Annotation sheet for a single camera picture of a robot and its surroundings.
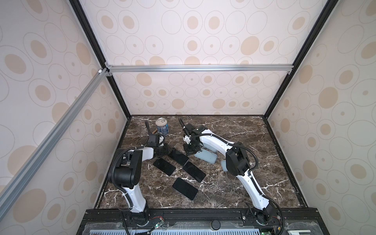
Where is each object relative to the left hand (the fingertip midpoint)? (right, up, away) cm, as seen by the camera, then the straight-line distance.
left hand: (175, 146), depth 98 cm
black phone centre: (+13, -16, -4) cm, 21 cm away
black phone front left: (+7, -23, -14) cm, 28 cm away
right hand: (+8, -5, -2) cm, 10 cm away
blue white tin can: (-9, +14, +3) cm, 17 cm away
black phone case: (+2, -7, +1) cm, 8 cm away
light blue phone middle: (+21, -6, -1) cm, 22 cm away
